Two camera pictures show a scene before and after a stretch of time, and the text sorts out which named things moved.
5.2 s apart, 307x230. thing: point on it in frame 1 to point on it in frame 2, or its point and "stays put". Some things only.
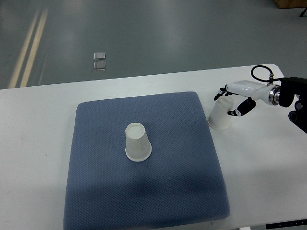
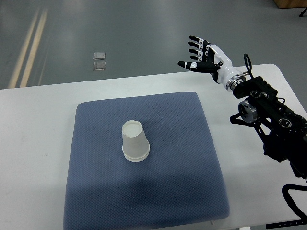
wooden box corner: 290,4 stays put
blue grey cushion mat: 180,186 stays put
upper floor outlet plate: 100,55 stays put
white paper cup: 219,118 to 135,147
